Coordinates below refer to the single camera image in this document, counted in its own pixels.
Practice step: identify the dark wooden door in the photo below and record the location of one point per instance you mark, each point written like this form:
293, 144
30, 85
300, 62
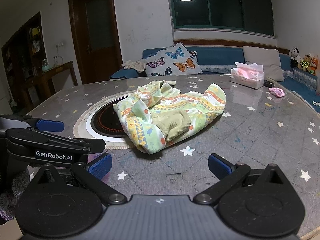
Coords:
95, 38

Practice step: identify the beige crumpled cloth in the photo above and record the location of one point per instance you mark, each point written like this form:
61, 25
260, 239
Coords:
138, 66

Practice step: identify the orange fox plush toy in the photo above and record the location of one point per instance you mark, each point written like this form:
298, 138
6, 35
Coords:
313, 65

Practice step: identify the dark bookshelf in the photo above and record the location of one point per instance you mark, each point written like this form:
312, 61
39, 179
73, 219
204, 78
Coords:
23, 56

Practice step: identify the green patterned child garment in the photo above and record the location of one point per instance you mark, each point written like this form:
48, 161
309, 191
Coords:
158, 115

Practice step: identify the pink tissue pack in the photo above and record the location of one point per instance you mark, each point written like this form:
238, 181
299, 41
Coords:
249, 75

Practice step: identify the grey star tablecloth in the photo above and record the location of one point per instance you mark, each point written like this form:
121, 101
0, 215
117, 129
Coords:
256, 128

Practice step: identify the round induction cooker inset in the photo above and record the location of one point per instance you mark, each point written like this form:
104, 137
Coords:
100, 121

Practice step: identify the panda plush toy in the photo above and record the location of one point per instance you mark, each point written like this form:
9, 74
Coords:
294, 57

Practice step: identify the pink hair scrunchie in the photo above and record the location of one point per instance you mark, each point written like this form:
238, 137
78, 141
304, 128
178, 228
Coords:
277, 92

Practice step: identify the dark window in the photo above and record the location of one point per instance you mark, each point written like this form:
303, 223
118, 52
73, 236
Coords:
254, 16

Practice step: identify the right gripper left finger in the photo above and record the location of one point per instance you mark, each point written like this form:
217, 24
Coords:
90, 176

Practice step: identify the butterfly print pillow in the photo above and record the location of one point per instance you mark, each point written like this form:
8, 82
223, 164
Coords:
174, 60

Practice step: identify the blue sofa bench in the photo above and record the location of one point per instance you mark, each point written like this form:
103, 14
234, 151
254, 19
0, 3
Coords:
220, 60

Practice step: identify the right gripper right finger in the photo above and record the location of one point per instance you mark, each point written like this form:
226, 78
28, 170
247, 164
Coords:
230, 177

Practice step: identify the grey plain pillow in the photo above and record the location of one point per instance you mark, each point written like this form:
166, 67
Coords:
269, 58

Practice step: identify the yellow bear plush toy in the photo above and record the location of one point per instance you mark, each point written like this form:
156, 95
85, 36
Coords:
304, 63

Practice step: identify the black remote control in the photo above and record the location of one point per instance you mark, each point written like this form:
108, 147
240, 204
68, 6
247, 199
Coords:
268, 84

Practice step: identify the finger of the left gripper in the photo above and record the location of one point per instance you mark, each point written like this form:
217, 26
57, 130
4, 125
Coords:
27, 121
29, 139

